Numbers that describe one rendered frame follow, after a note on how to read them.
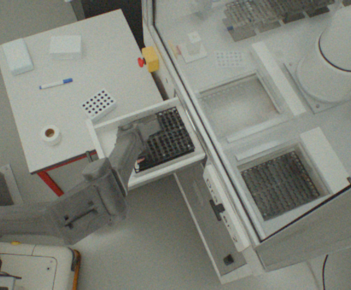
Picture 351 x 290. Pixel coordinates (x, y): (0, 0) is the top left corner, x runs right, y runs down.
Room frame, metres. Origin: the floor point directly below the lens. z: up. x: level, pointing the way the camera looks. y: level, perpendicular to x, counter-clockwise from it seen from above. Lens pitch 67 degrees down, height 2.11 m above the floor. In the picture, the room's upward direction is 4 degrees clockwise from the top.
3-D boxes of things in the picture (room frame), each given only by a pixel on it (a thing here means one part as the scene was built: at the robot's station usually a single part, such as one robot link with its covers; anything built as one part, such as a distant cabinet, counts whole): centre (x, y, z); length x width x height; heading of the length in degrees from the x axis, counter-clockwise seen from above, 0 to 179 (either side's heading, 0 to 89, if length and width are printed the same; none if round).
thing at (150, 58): (0.88, 0.11, 0.88); 0.07 x 0.05 x 0.07; 27
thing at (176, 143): (0.54, 0.06, 0.87); 0.22 x 0.18 x 0.06; 117
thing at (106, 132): (0.54, 0.05, 0.86); 0.40 x 0.26 x 0.06; 117
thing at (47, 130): (0.57, 0.47, 0.78); 0.07 x 0.07 x 0.04
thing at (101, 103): (0.71, 0.31, 0.78); 0.12 x 0.08 x 0.04; 135
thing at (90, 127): (0.45, 0.24, 0.87); 0.29 x 0.02 x 0.11; 27
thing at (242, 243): (0.31, -0.19, 0.87); 0.29 x 0.02 x 0.11; 27
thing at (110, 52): (0.82, 0.40, 0.38); 0.62 x 0.58 x 0.76; 27
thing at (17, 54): (0.91, 0.68, 0.78); 0.15 x 0.10 x 0.04; 28
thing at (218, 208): (0.30, -0.17, 0.91); 0.07 x 0.04 x 0.01; 27
